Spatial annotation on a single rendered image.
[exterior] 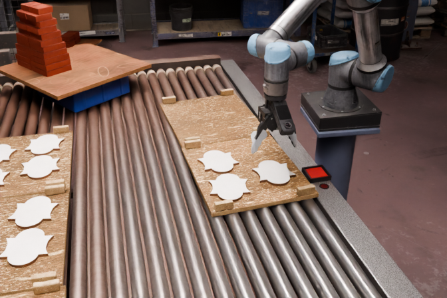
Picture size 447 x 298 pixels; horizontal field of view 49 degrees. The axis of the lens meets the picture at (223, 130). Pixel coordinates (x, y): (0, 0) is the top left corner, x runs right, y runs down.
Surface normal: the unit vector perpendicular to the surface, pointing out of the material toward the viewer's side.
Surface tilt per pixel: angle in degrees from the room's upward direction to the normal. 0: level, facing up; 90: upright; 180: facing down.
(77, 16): 90
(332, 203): 0
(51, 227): 0
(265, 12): 90
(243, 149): 0
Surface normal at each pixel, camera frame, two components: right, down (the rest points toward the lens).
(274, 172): 0.00, -0.88
